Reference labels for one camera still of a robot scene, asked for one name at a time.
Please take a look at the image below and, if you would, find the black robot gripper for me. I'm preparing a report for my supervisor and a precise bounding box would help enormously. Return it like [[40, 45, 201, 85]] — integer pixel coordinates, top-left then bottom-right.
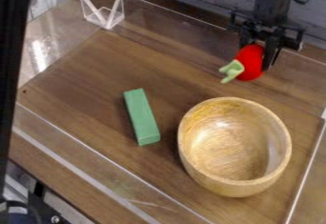
[[229, 10, 306, 71]]

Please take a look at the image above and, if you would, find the red plush strawberry toy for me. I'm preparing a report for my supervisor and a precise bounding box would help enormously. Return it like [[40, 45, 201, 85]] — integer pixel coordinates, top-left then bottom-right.
[[219, 44, 264, 84]]

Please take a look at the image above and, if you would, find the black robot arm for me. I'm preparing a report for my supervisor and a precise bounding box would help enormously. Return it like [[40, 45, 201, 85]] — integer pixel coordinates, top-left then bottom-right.
[[230, 0, 310, 71]]

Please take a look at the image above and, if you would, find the light wooden bowl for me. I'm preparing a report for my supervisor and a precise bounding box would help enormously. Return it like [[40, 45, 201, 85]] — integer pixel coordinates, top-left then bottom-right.
[[177, 97, 292, 197]]

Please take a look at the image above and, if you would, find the green rectangular block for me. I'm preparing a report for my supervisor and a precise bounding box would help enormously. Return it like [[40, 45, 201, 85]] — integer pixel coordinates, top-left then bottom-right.
[[123, 89, 161, 146]]

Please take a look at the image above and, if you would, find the clear acrylic corner bracket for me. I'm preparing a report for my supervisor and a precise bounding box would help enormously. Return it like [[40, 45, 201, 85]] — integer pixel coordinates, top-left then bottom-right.
[[80, 0, 125, 30]]

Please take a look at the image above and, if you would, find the clear acrylic tray wall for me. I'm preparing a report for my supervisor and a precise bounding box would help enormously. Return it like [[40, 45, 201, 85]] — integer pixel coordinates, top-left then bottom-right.
[[11, 0, 326, 224]]

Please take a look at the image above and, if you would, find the black clamp mount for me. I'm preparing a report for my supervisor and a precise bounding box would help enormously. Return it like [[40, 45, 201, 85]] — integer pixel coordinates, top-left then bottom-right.
[[0, 183, 71, 224]]

